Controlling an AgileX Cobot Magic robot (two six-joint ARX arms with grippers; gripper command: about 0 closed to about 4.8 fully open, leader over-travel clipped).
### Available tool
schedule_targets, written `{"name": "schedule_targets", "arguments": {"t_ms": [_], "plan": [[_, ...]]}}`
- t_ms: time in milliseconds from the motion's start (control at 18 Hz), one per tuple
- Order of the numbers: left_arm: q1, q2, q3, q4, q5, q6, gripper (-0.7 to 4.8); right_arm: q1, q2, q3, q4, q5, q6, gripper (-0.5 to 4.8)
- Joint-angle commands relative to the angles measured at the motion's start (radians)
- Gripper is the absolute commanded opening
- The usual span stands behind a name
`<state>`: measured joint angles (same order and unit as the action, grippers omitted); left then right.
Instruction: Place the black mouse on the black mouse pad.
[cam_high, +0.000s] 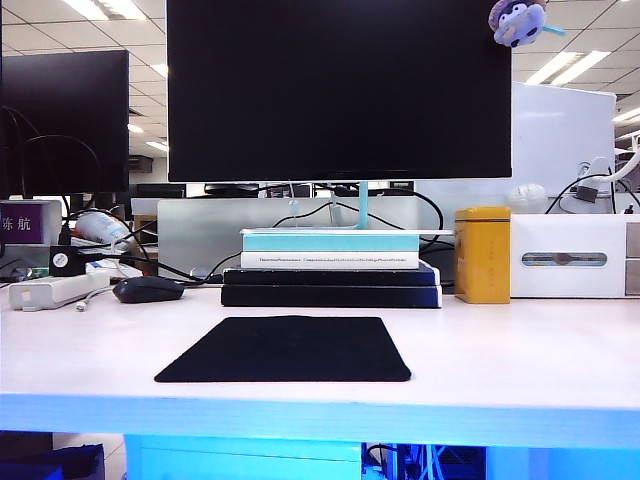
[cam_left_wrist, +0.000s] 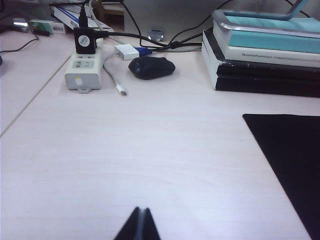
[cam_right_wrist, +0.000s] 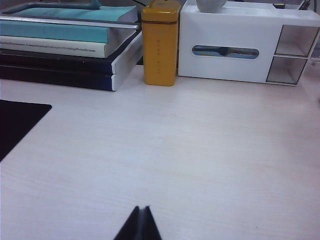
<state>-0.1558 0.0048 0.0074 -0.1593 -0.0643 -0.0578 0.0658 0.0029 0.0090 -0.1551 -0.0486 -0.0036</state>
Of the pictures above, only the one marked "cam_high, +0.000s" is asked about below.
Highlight black wireless mouse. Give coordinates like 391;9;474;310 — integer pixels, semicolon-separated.
112;277;185;304

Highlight black mouse pad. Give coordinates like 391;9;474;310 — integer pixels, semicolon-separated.
153;315;412;384

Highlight teal book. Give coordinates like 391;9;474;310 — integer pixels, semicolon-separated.
241;232;420;253

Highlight white book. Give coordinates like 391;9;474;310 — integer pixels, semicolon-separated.
240;250;420;270

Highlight black flat box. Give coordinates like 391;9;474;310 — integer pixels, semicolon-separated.
220;284;443;309
222;260;441;288

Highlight teal monitor stand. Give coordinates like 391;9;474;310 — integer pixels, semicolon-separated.
239;180;456;237

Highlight large black computer monitor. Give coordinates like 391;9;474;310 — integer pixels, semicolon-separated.
166;0;513;183

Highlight yellow tin box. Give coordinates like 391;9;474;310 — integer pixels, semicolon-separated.
453;205;512;305

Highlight white flat box blue print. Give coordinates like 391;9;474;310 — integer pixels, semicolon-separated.
85;259;146;281

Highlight white round ornament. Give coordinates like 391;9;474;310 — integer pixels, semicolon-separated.
507;182;547;211

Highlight white printed bottle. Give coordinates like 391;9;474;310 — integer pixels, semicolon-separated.
73;209;135;247

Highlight white tissue box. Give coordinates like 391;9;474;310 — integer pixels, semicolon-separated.
509;213;627;299

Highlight black power adapter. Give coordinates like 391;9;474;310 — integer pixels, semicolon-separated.
48;244;87;278

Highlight white partition board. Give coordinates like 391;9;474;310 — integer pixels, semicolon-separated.
414;81;617;216

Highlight white power strip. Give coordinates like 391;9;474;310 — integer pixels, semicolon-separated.
8;269;111;312

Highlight small black computer monitor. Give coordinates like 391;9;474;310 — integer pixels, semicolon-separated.
0;49;130;199

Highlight white clip lamp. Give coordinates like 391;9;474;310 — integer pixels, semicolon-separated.
574;149;640;196

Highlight purple plush toy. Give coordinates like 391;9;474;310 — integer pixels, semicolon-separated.
487;0;567;49

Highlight purple name sign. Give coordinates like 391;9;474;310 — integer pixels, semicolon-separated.
0;199;62;246

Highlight grey drawer unit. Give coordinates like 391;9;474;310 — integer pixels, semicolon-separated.
623;214;640;297

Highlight black monitor cable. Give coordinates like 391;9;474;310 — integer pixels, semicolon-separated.
369;187;445;251

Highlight black power cable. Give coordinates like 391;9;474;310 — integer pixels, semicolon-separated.
84;252;241;287

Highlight white cable with plug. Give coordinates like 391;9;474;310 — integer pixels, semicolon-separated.
74;287;114;312

